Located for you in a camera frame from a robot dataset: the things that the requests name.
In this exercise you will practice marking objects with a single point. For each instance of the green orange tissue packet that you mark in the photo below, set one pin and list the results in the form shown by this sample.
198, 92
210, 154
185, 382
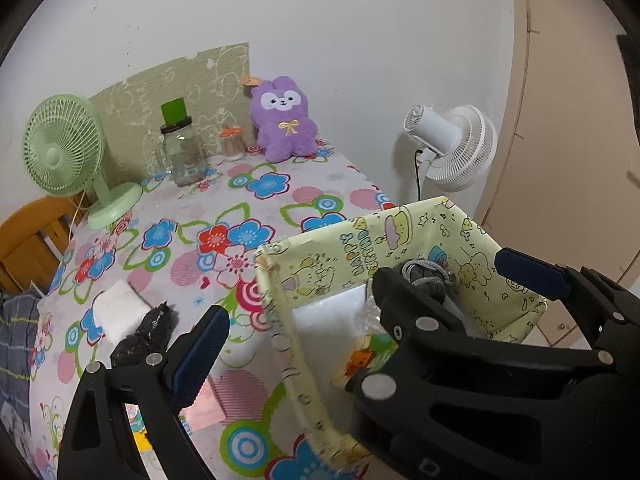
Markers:
370, 360

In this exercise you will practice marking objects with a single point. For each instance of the green desk fan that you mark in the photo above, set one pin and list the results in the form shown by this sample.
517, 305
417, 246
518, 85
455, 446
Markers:
60, 145

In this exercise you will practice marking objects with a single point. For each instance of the black plastic bag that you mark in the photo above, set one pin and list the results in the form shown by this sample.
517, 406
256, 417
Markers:
145, 335

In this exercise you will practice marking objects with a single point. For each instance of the white towel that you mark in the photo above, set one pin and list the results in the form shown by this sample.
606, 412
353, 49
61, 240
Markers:
120, 305

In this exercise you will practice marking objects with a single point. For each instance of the white standing fan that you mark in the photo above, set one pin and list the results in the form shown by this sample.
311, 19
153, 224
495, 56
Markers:
440, 130

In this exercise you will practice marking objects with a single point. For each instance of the pink plastic packet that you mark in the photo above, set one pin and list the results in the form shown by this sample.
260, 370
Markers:
205, 405

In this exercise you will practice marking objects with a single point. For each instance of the glass jar with green lid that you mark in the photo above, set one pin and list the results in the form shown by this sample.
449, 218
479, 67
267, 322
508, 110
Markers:
185, 160

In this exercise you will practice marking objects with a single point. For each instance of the yellow carton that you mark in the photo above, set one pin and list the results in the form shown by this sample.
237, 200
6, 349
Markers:
141, 444

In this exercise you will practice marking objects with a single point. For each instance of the clear plastic packet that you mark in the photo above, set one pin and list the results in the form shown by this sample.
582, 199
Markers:
370, 317

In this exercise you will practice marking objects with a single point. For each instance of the floral tablecloth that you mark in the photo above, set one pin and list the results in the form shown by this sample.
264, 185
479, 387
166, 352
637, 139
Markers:
310, 180

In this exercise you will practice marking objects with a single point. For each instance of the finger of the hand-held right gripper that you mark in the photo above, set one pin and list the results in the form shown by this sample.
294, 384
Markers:
400, 305
530, 270

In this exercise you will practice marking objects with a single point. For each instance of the grey sock bundle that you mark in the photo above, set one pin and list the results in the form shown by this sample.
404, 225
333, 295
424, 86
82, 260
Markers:
425, 275

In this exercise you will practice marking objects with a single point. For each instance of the wooden bed headboard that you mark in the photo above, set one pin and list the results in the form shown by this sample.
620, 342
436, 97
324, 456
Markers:
30, 240

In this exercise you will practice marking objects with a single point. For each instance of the toothpick jar with orange lid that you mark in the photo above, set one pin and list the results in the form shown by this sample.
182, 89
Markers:
232, 147

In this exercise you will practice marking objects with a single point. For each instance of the purple plush bunny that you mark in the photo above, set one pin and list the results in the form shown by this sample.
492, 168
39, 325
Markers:
285, 130

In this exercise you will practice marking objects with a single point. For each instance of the plaid grey pillow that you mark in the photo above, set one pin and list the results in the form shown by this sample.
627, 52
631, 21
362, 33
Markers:
17, 340

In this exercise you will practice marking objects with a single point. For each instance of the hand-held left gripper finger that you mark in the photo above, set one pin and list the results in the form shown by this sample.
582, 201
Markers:
197, 360

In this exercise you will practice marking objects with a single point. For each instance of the yellow patterned storage box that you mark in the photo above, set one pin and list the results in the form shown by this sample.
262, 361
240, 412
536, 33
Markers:
320, 260

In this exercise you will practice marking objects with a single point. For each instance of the beige wooden door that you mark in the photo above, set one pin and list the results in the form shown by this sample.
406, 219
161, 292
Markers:
575, 135

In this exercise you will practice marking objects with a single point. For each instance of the green patterned board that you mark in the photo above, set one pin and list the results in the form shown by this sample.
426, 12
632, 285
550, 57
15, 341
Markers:
140, 90

